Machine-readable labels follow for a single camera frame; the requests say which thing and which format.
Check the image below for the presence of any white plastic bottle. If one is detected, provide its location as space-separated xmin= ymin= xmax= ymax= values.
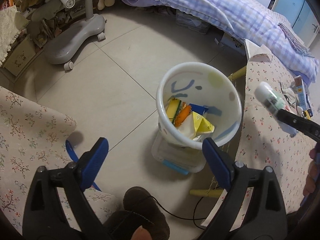
xmin=254 ymin=81 xmax=298 ymax=137

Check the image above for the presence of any blue milk carton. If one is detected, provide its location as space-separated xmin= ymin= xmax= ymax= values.
xmin=295 ymin=75 xmax=313 ymax=119

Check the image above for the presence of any white plastic trash bin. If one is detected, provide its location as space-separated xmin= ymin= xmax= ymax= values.
xmin=156 ymin=62 xmax=242 ymax=150

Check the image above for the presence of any person's right hand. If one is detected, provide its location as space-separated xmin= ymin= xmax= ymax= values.
xmin=303 ymin=148 xmax=318 ymax=197

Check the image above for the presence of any clear storage box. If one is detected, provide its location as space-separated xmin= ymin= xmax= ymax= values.
xmin=151 ymin=132 xmax=206 ymax=175

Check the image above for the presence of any crumpled newspaper piece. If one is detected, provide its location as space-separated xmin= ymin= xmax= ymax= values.
xmin=279 ymin=81 xmax=297 ymax=106

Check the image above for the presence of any cherry print tablecloth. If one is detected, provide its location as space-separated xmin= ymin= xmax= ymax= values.
xmin=222 ymin=53 xmax=316 ymax=213

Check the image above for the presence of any yellow wrapper in bin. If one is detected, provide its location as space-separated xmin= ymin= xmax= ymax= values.
xmin=178 ymin=112 xmax=215 ymax=140

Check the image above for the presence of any floral print cloth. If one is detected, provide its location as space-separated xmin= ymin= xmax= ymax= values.
xmin=0 ymin=86 xmax=118 ymax=235

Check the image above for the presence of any orange wrapper in bin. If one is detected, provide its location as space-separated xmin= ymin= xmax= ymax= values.
xmin=174 ymin=105 xmax=191 ymax=127

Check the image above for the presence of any brown plush slipper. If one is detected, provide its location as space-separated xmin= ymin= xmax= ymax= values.
xmin=104 ymin=186 xmax=170 ymax=239

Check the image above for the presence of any folded striped cloth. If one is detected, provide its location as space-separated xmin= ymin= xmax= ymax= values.
xmin=278 ymin=23 xmax=313 ymax=58

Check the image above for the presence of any purple checked duvet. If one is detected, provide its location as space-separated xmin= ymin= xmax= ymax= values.
xmin=122 ymin=0 xmax=319 ymax=83

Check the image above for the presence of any grey office chair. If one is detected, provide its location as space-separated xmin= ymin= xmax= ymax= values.
xmin=31 ymin=0 xmax=106 ymax=72

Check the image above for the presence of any cream knitted cloth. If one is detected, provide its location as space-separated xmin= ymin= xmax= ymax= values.
xmin=0 ymin=5 xmax=29 ymax=66

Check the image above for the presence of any black cable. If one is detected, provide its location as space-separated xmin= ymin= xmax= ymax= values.
xmin=145 ymin=194 xmax=208 ymax=230

